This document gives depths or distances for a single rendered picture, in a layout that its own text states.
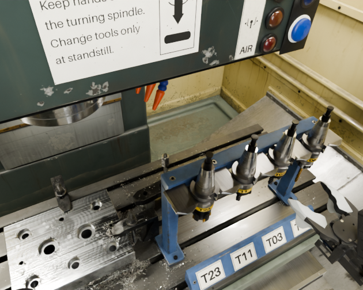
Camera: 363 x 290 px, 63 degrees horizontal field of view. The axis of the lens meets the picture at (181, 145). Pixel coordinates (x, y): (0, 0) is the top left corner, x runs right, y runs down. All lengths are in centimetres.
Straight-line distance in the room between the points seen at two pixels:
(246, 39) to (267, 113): 118
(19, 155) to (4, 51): 93
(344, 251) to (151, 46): 55
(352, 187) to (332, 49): 54
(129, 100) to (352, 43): 84
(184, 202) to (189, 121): 121
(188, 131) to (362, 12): 100
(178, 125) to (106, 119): 68
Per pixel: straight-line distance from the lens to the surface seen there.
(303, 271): 118
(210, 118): 183
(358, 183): 137
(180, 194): 64
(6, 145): 117
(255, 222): 101
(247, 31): 38
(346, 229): 71
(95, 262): 83
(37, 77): 30
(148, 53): 32
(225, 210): 101
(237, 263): 90
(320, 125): 78
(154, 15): 31
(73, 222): 91
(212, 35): 35
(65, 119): 49
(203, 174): 59
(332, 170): 138
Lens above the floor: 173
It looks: 44 degrees down
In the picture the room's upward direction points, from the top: 3 degrees clockwise
